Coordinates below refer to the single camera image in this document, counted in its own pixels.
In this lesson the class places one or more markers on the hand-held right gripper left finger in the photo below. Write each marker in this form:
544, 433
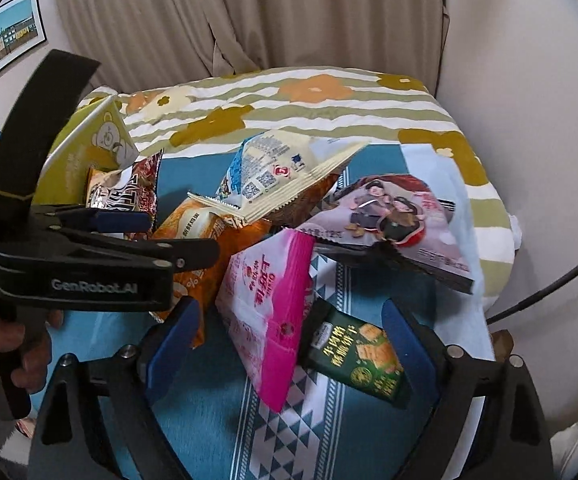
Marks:
174, 350

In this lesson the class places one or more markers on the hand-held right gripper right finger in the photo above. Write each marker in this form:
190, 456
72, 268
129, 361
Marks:
409, 345

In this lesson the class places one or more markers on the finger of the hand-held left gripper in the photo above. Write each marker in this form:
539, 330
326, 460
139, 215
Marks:
119, 221
184, 255

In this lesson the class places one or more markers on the orange brown chips bag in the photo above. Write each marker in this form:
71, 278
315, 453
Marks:
129, 190

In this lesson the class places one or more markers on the green cardboard box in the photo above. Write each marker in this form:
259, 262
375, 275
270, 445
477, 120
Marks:
104, 135

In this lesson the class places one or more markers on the pink white snack packet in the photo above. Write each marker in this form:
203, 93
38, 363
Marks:
264, 310

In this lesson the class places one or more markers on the person's left hand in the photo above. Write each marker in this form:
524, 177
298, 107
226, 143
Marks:
36, 360

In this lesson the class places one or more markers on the large orange snack bag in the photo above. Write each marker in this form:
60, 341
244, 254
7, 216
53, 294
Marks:
194, 240

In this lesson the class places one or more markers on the dark green cracker box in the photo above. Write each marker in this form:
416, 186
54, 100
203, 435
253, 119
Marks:
364, 355

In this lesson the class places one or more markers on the blue patterned tablecloth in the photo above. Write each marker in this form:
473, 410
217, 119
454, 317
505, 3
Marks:
209, 435

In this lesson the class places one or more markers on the white blue snack packet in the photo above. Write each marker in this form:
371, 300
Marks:
269, 170

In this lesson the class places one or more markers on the illustrated lilac snack box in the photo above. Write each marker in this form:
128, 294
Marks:
394, 220

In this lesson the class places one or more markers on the framed houses picture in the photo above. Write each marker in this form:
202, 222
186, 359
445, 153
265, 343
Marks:
4, 45

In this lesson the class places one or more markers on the floral striped blanket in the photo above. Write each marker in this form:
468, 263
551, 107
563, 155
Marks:
344, 110

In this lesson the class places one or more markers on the beige curtain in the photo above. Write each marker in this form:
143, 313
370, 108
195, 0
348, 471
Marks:
269, 10

